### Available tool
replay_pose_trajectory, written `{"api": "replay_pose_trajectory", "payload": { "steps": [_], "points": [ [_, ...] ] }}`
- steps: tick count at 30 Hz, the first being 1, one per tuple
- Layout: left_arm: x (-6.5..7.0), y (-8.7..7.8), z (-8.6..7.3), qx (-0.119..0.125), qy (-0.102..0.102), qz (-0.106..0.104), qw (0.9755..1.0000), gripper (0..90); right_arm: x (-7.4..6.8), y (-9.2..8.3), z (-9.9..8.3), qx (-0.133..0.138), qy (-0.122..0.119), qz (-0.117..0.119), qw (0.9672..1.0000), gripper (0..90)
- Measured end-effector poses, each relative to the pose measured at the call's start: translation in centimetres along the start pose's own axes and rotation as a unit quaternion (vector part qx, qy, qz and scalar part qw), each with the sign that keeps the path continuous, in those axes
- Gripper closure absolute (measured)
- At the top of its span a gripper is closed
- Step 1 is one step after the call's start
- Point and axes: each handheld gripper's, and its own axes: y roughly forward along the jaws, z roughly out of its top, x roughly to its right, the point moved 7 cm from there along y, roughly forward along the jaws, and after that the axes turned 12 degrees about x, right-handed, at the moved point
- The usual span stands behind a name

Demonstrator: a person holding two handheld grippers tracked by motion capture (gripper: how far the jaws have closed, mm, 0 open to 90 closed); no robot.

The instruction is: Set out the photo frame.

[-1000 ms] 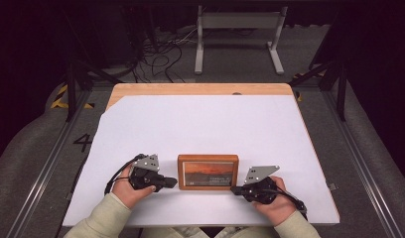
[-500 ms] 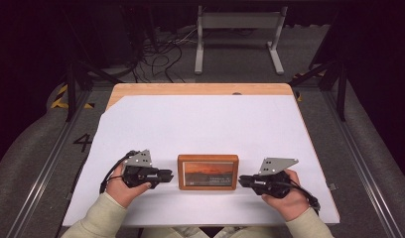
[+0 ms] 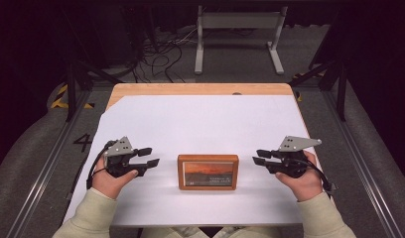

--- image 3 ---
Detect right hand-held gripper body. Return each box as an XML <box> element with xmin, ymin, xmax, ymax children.
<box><xmin>265</xmin><ymin>135</ymin><xmax>324</xmax><ymax>179</ymax></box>

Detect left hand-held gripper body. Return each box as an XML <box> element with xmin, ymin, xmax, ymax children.
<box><xmin>103</xmin><ymin>135</ymin><xmax>147</xmax><ymax>179</ymax></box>

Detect wooden photo frame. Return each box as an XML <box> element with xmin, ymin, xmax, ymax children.
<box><xmin>177</xmin><ymin>154</ymin><xmax>240</xmax><ymax>191</ymax></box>

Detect person's left hand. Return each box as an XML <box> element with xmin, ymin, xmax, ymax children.
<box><xmin>90</xmin><ymin>164</ymin><xmax>140</xmax><ymax>200</ymax></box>

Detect person's right hand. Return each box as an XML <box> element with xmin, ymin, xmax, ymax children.
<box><xmin>275</xmin><ymin>150</ymin><xmax>325</xmax><ymax>203</ymax></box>

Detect white paper sheet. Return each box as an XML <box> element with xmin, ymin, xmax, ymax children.
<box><xmin>62</xmin><ymin>94</ymin><xmax>322</xmax><ymax>228</ymax></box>

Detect person's legs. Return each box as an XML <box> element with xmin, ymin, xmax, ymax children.
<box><xmin>140</xmin><ymin>225</ymin><xmax>285</xmax><ymax>238</ymax></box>

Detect wooden table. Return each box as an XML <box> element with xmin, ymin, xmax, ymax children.
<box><xmin>105</xmin><ymin>82</ymin><xmax>303</xmax><ymax>119</ymax></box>

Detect yellow and black floor tape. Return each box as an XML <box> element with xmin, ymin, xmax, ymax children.
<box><xmin>50</xmin><ymin>83</ymin><xmax>95</xmax><ymax>110</ymax></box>

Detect black metal stand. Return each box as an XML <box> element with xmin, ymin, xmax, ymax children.
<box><xmin>287</xmin><ymin>59</ymin><xmax>349</xmax><ymax>122</ymax></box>
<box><xmin>62</xmin><ymin>58</ymin><xmax>123</xmax><ymax>123</ymax></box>

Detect white metal stand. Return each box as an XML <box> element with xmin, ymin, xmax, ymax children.
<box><xmin>194</xmin><ymin>4</ymin><xmax>289</xmax><ymax>76</ymax></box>

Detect left hand-held gripper cable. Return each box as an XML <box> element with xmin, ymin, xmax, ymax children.
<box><xmin>85</xmin><ymin>140</ymin><xmax>117</xmax><ymax>190</ymax></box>

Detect hand-held gripper cable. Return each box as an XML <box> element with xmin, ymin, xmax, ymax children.
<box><xmin>299</xmin><ymin>158</ymin><xmax>339</xmax><ymax>199</ymax></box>
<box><xmin>85</xmin><ymin>140</ymin><xmax>117</xmax><ymax>190</ymax></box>

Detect right hand-held gripper cable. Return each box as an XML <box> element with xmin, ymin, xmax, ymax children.
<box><xmin>299</xmin><ymin>158</ymin><xmax>339</xmax><ymax>199</ymax></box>

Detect aluminium floor rail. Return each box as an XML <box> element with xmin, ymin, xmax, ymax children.
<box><xmin>322</xmin><ymin>88</ymin><xmax>405</xmax><ymax>238</ymax></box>
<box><xmin>5</xmin><ymin>88</ymin><xmax>93</xmax><ymax>238</ymax></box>

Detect tangle of black floor cables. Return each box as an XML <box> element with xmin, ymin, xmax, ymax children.
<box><xmin>130</xmin><ymin>28</ymin><xmax>204</xmax><ymax>84</ymax></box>

